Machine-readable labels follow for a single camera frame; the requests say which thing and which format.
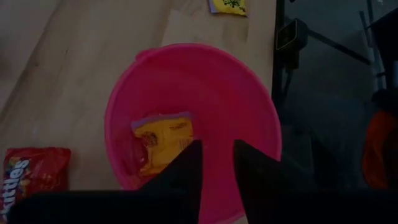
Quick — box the red Skittles candy pack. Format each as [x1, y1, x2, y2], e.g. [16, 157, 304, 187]
[0, 146, 72, 218]

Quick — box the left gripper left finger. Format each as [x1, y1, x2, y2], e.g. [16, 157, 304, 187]
[139, 139, 203, 224]

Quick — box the orange round object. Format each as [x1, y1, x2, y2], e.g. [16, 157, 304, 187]
[361, 109, 398, 190]

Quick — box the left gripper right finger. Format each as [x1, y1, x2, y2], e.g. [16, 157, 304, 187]
[233, 139, 312, 224]

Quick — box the black aluminium table frame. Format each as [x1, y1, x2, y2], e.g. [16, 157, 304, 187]
[271, 0, 286, 106]

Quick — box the yellow Sour Patch candy pack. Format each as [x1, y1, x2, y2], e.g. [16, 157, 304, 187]
[130, 111, 195, 178]
[208, 0, 249, 16]

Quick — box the pink halloween bucket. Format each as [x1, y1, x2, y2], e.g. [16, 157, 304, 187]
[104, 42, 283, 224]

